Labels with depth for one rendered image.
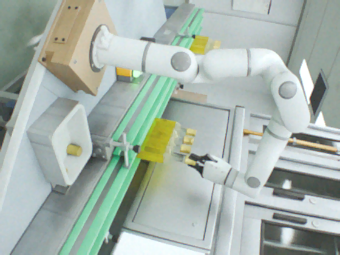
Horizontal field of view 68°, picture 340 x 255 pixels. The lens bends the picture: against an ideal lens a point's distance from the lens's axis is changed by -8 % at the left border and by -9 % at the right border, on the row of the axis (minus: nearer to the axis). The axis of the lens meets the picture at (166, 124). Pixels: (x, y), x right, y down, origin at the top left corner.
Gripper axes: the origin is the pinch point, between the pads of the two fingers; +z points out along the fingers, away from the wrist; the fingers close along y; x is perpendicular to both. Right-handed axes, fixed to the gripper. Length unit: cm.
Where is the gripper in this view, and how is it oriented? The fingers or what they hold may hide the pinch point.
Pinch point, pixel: (193, 161)
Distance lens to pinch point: 111.2
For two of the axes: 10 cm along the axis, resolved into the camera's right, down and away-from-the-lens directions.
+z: -8.5, -3.6, 3.9
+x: -5.2, 5.2, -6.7
